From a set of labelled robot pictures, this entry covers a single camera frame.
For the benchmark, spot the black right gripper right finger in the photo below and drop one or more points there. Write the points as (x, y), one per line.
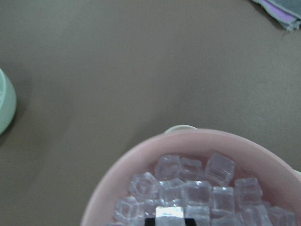
(190, 222)

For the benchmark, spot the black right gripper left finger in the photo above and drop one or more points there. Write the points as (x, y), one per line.
(149, 222)

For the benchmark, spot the pile of clear ice cubes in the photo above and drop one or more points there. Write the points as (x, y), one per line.
(210, 194)

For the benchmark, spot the pink bowl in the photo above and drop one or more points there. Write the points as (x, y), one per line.
(280, 183)

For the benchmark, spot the small green bowl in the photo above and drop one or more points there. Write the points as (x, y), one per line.
(7, 102)

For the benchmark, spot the pink tray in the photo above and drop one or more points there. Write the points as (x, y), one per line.
(178, 127)

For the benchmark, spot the grey purple cloth stack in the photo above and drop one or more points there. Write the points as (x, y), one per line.
(286, 12)

